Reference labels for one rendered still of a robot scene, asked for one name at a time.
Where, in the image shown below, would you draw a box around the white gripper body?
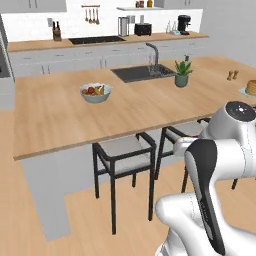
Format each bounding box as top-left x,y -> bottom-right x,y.
173,134 -> 203,158

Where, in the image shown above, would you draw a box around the grey island counter base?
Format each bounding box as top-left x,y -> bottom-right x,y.
19,128 -> 176,243

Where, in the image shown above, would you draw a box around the black stool with grey seat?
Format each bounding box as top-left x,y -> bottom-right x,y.
92,132 -> 158,236
154,117 -> 240,194

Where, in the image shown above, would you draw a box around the green plant in grey pot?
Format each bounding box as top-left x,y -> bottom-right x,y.
174,59 -> 194,89

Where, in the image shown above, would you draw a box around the pale round plate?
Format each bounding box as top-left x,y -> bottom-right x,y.
238,87 -> 256,100

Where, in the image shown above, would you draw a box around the dark sink basin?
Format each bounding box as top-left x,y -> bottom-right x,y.
110,63 -> 177,84

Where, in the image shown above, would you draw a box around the grey curved tap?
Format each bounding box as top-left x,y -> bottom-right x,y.
145,42 -> 161,73

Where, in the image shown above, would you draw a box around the white bowl of fruit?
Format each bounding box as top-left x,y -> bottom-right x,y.
79,82 -> 112,104

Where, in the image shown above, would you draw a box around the clear glass bottles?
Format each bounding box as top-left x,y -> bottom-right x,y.
165,20 -> 179,35

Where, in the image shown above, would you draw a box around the black coffee machine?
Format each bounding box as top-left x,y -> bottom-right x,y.
177,14 -> 193,36

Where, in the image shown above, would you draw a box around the black toaster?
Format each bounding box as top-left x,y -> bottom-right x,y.
134,22 -> 153,37

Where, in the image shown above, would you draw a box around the grey lower cupboard run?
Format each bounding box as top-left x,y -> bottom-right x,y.
7,37 -> 210,80

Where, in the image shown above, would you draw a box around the silver tall appliance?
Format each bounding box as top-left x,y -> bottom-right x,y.
117,15 -> 131,38

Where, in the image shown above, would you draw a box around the black hob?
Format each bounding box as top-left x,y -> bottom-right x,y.
68,35 -> 127,46

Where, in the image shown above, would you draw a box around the grey upper cupboard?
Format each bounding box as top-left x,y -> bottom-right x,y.
154,0 -> 203,10
0,0 -> 68,14

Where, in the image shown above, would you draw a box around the jars on shelf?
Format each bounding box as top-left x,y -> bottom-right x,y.
134,0 -> 154,9

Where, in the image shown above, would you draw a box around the brown knife block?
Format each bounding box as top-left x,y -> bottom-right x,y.
51,20 -> 63,42

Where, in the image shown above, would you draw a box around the grey tall appliance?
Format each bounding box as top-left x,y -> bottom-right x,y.
0,14 -> 16,112

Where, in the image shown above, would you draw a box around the white wall shelf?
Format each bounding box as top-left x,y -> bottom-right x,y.
116,5 -> 156,12

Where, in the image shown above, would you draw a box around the rail with hanging tools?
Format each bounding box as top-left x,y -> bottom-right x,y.
81,4 -> 101,26

